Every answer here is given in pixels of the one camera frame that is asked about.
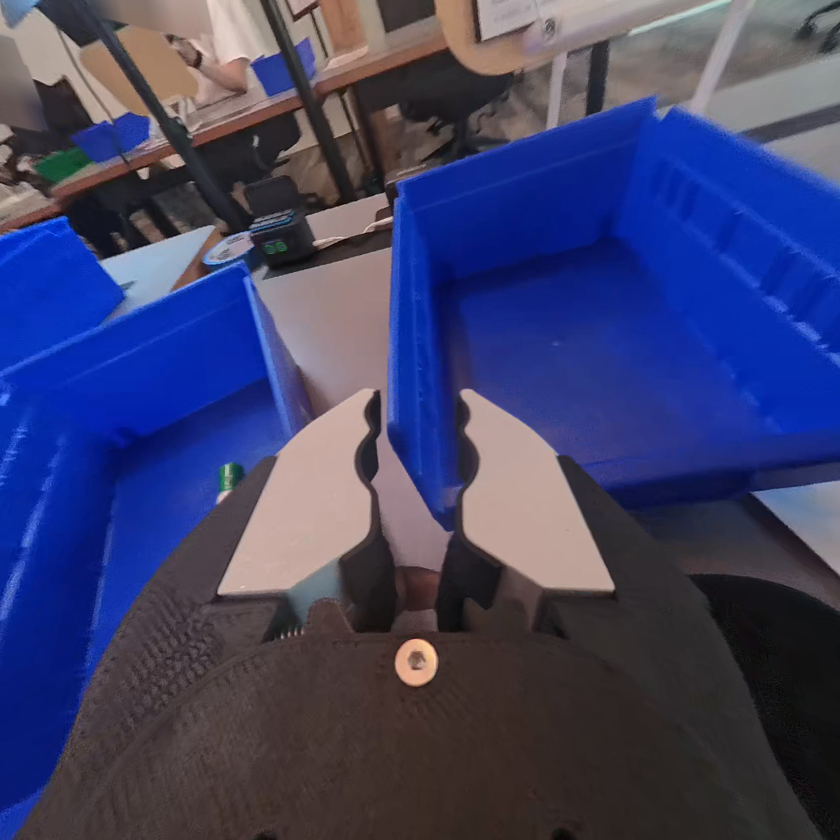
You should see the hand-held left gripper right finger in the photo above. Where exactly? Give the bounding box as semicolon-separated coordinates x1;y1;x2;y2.
437;390;615;631

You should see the blue tape roll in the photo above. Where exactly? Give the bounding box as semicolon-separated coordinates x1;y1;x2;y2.
201;233;258;270

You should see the blue plastic bin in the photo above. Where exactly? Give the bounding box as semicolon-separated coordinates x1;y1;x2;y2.
0;263;312;808
388;96;840;529
0;217;126;372

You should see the black box with blue top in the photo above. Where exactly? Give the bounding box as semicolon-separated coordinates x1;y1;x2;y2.
247;210;317;271

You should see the wooden office desk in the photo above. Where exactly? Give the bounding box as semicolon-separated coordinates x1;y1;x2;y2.
0;27;454;235

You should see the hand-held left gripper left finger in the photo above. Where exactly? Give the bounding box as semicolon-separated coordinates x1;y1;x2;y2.
217;389;397;631

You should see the black office chair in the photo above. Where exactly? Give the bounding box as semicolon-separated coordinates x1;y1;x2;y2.
398;53;515;161

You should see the small blue bin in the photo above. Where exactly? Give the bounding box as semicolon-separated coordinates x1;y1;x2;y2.
73;116;153;162
250;40;319;97

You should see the black knobbly rounded object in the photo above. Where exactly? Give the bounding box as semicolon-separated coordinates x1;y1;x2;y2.
689;574;840;840

